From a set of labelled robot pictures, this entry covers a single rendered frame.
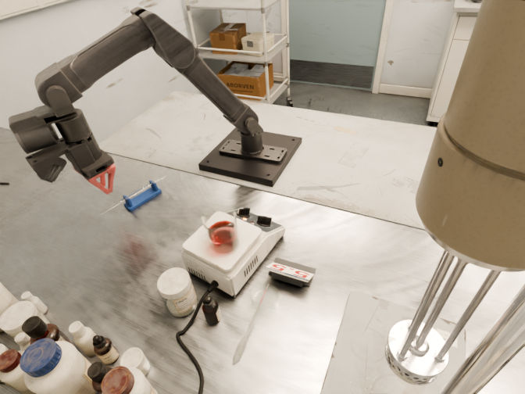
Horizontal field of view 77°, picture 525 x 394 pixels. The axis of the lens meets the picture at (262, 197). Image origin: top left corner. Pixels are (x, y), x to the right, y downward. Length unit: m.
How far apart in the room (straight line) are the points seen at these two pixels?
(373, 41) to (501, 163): 3.31
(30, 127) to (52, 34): 1.42
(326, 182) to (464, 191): 0.71
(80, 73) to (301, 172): 0.58
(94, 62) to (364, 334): 0.71
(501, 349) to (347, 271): 0.53
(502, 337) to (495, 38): 0.14
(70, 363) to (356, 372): 0.43
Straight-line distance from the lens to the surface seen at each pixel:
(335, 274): 0.72
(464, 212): 0.24
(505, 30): 0.21
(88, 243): 0.90
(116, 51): 0.76
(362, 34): 3.51
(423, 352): 0.46
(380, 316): 0.67
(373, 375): 0.62
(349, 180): 0.94
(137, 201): 0.94
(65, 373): 0.60
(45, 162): 0.79
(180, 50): 0.77
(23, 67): 2.08
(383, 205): 0.88
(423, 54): 3.51
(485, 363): 0.23
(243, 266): 0.65
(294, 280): 0.68
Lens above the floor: 1.48
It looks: 41 degrees down
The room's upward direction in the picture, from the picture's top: 5 degrees counter-clockwise
